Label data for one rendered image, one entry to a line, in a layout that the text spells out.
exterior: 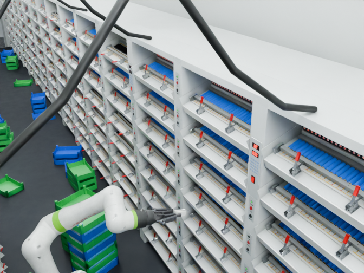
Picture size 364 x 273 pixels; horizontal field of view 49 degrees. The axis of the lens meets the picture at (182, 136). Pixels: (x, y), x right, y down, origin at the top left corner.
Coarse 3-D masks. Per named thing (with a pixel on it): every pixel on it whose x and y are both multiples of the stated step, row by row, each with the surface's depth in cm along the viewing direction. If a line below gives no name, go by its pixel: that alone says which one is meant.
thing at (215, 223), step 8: (192, 184) 246; (184, 192) 245; (192, 200) 240; (200, 208) 232; (208, 216) 226; (216, 224) 219; (224, 240) 214; (232, 240) 207; (232, 248) 207; (240, 248) 195; (240, 256) 201
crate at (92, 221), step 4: (104, 212) 300; (92, 216) 296; (96, 216) 296; (100, 216) 287; (104, 216) 290; (84, 220) 291; (88, 220) 291; (92, 220) 291; (96, 220) 285; (100, 220) 288; (80, 224) 275; (84, 224) 287; (88, 224) 280; (92, 224) 283; (96, 224) 286; (76, 228) 279; (80, 228) 275; (84, 228) 278; (88, 228) 281; (80, 232) 277; (84, 232) 279
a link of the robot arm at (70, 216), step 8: (104, 192) 193; (112, 192) 192; (120, 192) 194; (88, 200) 198; (96, 200) 195; (104, 200) 192; (112, 200) 190; (120, 200) 192; (64, 208) 206; (72, 208) 202; (80, 208) 199; (88, 208) 197; (96, 208) 195; (104, 208) 192; (64, 216) 202; (72, 216) 200; (80, 216) 199; (88, 216) 199; (64, 224) 202; (72, 224) 202
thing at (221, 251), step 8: (192, 208) 254; (184, 216) 253; (192, 216) 254; (200, 216) 250; (192, 224) 250; (200, 224) 239; (208, 224) 244; (192, 232) 248; (200, 232) 242; (208, 232) 241; (216, 232) 236; (200, 240) 238; (208, 240) 236; (216, 240) 232; (208, 248) 231; (216, 248) 229; (224, 248) 228; (216, 256) 225; (224, 256) 221; (232, 256) 222; (224, 264) 219; (232, 264) 217; (240, 264) 215; (232, 272) 213
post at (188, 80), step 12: (180, 60) 210; (180, 72) 213; (192, 72) 215; (180, 84) 216; (192, 84) 219; (180, 96) 220; (180, 108) 223; (180, 120) 226; (192, 120) 228; (180, 144) 233; (180, 156) 237; (180, 168) 241; (192, 180) 245; (180, 192) 248; (180, 240) 266; (180, 264) 276
